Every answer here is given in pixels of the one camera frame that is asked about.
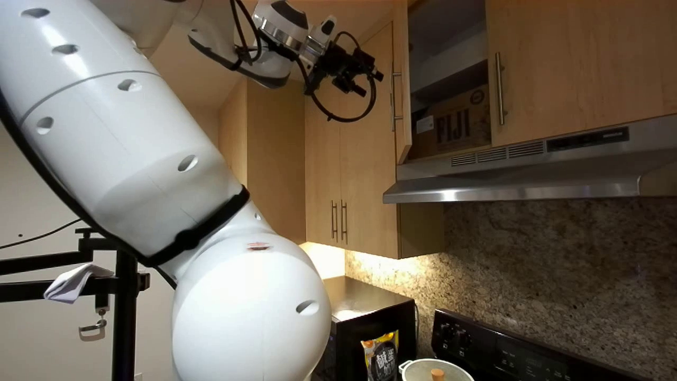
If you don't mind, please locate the steel bar door handle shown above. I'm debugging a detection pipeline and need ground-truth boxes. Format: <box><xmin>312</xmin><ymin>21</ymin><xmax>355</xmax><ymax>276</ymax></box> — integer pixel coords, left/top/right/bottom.
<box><xmin>494</xmin><ymin>51</ymin><xmax>510</xmax><ymax>130</ymax></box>
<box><xmin>389</xmin><ymin>69</ymin><xmax>404</xmax><ymax>134</ymax></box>
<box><xmin>340</xmin><ymin>199</ymin><xmax>351</xmax><ymax>247</ymax></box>
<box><xmin>328</xmin><ymin>199</ymin><xmax>342</xmax><ymax>247</ymax></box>

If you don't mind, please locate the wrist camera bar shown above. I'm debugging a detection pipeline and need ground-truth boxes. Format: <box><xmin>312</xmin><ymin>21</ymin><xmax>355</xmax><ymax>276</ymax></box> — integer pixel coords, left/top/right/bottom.
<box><xmin>302</xmin><ymin>17</ymin><xmax>342</xmax><ymax>59</ymax></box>

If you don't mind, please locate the wooden cabinet door gray inside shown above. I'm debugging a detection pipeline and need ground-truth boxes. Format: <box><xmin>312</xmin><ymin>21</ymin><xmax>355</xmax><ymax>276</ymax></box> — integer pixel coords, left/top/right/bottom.
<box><xmin>389</xmin><ymin>0</ymin><xmax>418</xmax><ymax>167</ymax></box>

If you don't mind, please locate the wooden corner cabinet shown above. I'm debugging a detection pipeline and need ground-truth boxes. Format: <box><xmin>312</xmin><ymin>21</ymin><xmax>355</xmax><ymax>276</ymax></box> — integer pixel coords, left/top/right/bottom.
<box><xmin>216</xmin><ymin>77</ymin><xmax>307</xmax><ymax>247</ymax></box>

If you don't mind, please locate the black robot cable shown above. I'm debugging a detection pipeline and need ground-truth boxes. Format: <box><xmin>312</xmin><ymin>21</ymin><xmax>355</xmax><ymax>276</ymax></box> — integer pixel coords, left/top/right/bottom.
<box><xmin>228</xmin><ymin>0</ymin><xmax>381</xmax><ymax>128</ymax></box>

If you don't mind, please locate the yellow black snack bag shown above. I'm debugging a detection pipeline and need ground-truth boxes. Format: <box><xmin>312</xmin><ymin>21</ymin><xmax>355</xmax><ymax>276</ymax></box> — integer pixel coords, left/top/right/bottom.
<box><xmin>361</xmin><ymin>331</ymin><xmax>402</xmax><ymax>381</ymax></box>

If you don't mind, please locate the stainless steel range hood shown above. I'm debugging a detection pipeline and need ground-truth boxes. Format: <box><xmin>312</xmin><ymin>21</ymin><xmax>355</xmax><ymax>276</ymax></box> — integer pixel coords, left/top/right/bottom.
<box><xmin>381</xmin><ymin>114</ymin><xmax>677</xmax><ymax>207</ymax></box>

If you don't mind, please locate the black stove control panel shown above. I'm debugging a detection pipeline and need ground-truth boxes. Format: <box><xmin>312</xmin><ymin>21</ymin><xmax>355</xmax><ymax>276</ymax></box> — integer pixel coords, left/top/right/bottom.
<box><xmin>429</xmin><ymin>310</ymin><xmax>654</xmax><ymax>381</ymax></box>

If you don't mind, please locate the black microwave silver top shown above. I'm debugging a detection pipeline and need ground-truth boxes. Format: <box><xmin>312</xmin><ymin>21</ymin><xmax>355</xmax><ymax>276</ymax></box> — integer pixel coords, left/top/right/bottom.
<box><xmin>309</xmin><ymin>273</ymin><xmax>419</xmax><ymax>381</ymax></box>

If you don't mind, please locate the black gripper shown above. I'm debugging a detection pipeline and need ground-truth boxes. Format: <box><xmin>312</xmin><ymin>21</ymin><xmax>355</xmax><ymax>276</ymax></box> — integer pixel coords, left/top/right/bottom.
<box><xmin>313</xmin><ymin>40</ymin><xmax>387</xmax><ymax>99</ymax></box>

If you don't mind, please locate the black metal stand frame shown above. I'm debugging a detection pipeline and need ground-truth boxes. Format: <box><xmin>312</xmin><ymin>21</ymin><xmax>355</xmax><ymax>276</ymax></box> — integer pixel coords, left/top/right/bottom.
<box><xmin>0</xmin><ymin>226</ymin><xmax>153</xmax><ymax>381</ymax></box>

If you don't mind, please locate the gray cabinet shelf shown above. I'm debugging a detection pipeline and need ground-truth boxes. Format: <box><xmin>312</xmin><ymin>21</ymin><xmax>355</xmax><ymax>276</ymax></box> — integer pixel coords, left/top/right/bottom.
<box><xmin>410</xmin><ymin>59</ymin><xmax>490</xmax><ymax>103</ymax></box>

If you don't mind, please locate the thin black wall wire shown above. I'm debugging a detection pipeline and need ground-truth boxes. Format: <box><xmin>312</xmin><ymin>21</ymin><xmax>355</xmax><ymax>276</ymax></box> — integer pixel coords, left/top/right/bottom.
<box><xmin>0</xmin><ymin>217</ymin><xmax>82</xmax><ymax>255</ymax></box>

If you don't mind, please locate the hanging metal clip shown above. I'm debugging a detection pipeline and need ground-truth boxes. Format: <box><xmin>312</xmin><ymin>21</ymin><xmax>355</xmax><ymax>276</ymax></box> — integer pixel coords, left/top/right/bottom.
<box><xmin>77</xmin><ymin>295</ymin><xmax>110</xmax><ymax>343</ymax></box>

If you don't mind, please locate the wide wooden cabinet door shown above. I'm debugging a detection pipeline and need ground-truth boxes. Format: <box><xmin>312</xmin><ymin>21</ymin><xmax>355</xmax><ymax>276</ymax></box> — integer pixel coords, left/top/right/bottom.
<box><xmin>485</xmin><ymin>0</ymin><xmax>677</xmax><ymax>149</ymax></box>

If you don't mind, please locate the cardboard Fiji water box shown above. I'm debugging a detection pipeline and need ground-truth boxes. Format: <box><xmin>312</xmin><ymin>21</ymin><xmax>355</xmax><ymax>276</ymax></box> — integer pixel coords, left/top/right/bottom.
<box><xmin>410</xmin><ymin>88</ymin><xmax>494</xmax><ymax>161</ymax></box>

